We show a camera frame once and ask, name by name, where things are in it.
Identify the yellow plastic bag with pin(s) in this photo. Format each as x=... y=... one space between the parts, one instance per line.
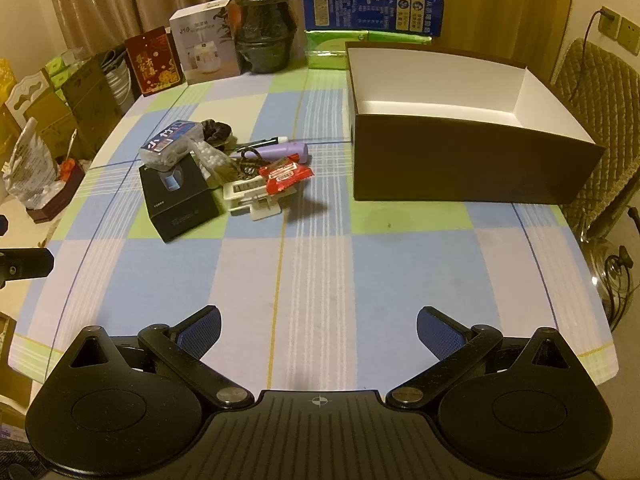
x=4 y=77

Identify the thin stick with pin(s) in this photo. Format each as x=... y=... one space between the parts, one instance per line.
x=72 y=145

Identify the dark red wooden tray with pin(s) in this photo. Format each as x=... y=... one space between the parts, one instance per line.
x=55 y=205

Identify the dark brown scrunchie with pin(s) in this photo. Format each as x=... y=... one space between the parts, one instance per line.
x=217 y=130

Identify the blue carton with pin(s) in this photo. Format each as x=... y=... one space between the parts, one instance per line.
x=360 y=10

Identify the red snack packet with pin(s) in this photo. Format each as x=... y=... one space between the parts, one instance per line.
x=282 y=175

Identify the checkered cloth desktop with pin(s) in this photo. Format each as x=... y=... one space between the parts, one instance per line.
x=320 y=280

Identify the white plastic clip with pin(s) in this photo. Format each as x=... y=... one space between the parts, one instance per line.
x=260 y=210

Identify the white appliance product box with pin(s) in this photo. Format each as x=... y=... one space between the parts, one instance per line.
x=200 y=50

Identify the dark brown cardboard box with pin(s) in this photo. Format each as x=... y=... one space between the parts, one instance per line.
x=87 y=95

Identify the white packet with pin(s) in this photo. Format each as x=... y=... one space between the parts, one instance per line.
x=242 y=191

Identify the clear bag of cotton swabs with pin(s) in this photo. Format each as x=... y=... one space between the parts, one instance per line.
x=212 y=160

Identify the black product box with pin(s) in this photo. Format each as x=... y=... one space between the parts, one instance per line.
x=180 y=215

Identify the wall socket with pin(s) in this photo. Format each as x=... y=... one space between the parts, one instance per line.
x=610 y=20

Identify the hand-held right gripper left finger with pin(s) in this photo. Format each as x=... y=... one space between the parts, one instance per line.
x=197 y=332

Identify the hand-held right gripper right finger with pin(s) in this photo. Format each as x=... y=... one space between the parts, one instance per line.
x=440 y=332

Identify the orange small object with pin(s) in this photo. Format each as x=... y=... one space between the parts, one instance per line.
x=67 y=167

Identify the tan box white insert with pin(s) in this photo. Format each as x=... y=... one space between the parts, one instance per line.
x=35 y=105

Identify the brown cardboard box white inside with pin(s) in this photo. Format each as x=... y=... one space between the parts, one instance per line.
x=450 y=160

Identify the green white tissue box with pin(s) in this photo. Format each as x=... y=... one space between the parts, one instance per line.
x=62 y=70

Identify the purple tube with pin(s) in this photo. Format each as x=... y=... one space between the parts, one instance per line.
x=285 y=151

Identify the stack of metal bowls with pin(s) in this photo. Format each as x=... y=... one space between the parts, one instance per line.
x=117 y=80

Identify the leopard print hair claw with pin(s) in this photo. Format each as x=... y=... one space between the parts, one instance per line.
x=247 y=165

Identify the dark green tube white cap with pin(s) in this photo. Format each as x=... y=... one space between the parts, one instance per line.
x=260 y=143

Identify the clear plastic bag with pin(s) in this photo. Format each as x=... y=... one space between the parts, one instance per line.
x=30 y=170

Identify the blue white small box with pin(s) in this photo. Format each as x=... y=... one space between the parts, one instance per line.
x=165 y=147

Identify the red gold gift box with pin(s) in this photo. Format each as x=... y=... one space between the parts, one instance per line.
x=152 y=65

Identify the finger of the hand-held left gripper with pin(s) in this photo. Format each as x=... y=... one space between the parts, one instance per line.
x=3 y=225
x=27 y=263

